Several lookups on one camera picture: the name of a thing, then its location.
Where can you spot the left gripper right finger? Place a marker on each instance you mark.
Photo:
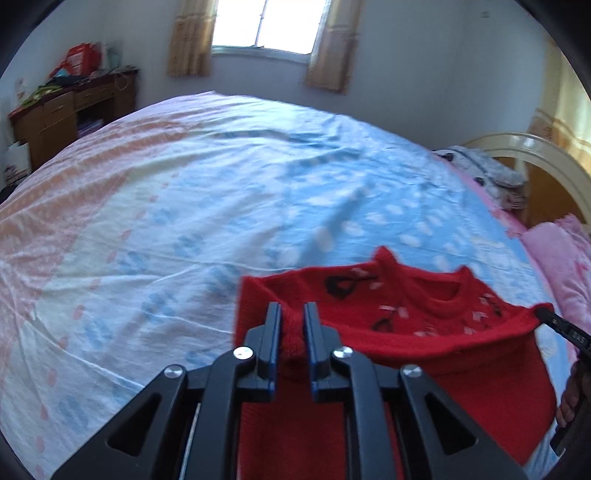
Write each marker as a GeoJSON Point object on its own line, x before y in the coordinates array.
{"type": "Point", "coordinates": [399, 424]}

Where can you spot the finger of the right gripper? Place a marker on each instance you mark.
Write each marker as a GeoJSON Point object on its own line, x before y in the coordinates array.
{"type": "Point", "coordinates": [550, 318]}

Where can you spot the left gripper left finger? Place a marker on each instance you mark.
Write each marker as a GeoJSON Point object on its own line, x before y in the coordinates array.
{"type": "Point", "coordinates": [185, 423]}

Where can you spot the red knitted sweater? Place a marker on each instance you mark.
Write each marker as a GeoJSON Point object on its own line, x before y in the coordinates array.
{"type": "Point", "coordinates": [479, 348]}

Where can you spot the bright bedroom window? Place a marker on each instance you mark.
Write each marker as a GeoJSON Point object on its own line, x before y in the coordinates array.
{"type": "Point", "coordinates": [278, 29]}

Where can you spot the person right hand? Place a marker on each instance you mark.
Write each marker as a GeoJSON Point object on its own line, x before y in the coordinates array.
{"type": "Point", "coordinates": [577, 388]}

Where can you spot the pink floral pillow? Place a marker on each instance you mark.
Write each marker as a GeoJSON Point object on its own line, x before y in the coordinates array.
{"type": "Point", "coordinates": [562, 250]}

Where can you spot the cream wooden headboard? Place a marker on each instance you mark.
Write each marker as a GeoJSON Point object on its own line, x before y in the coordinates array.
{"type": "Point", "coordinates": [557, 184]}

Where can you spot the grey white folded blanket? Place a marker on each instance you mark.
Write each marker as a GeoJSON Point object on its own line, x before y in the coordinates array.
{"type": "Point", "coordinates": [506, 186]}

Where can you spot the blue pink patterned bedsheet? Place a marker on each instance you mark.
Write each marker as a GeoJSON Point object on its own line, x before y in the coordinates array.
{"type": "Point", "coordinates": [123, 253]}

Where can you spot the yellow side window curtain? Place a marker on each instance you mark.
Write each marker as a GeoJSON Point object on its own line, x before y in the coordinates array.
{"type": "Point", "coordinates": [563, 115]}

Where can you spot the white bag beside desk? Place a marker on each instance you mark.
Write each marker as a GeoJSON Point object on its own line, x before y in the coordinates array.
{"type": "Point", "coordinates": [17, 164]}

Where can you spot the brown wooden desk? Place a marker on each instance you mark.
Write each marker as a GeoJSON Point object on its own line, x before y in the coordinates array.
{"type": "Point", "coordinates": [60, 118]}

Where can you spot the window right beige curtain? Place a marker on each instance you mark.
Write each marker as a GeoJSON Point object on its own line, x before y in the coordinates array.
{"type": "Point", "coordinates": [331, 62]}

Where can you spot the window beige curtain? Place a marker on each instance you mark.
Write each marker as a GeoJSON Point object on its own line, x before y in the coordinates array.
{"type": "Point", "coordinates": [191, 39]}
{"type": "Point", "coordinates": [331, 62]}

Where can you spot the green cloth on desk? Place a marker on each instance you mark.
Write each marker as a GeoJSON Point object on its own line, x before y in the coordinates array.
{"type": "Point", "coordinates": [40, 93]}

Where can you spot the window left beige curtain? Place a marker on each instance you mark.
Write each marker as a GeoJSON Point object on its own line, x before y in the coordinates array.
{"type": "Point", "coordinates": [191, 39]}

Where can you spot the red bag on desk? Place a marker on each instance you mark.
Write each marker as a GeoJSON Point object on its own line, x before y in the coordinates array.
{"type": "Point", "coordinates": [80, 60]}

